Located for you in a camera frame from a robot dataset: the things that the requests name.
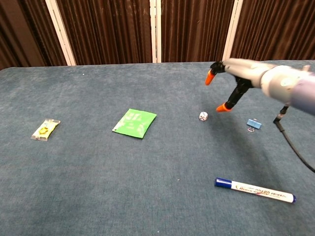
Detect yellow clear snack packet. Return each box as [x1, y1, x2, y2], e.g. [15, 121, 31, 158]
[31, 118, 61, 142]

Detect blue binder clip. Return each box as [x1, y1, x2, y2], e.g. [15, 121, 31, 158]
[246, 118, 262, 133]

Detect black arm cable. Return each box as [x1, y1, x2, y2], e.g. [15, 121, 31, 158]
[273, 104, 315, 174]

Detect white partition frame post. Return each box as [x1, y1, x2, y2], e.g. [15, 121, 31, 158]
[45, 0, 77, 66]
[221, 0, 244, 62]
[149, 0, 162, 63]

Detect brown pleated curtain panel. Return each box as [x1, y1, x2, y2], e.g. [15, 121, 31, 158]
[56, 0, 153, 66]
[160, 0, 235, 63]
[230, 0, 315, 62]
[0, 0, 67, 71]

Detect blue white whiteboard marker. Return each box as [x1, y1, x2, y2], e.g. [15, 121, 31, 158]
[214, 177, 297, 204]

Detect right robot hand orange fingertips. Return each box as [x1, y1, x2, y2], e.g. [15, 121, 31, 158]
[205, 58, 278, 113]

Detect green foil sachet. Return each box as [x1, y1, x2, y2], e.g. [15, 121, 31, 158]
[112, 108, 158, 140]

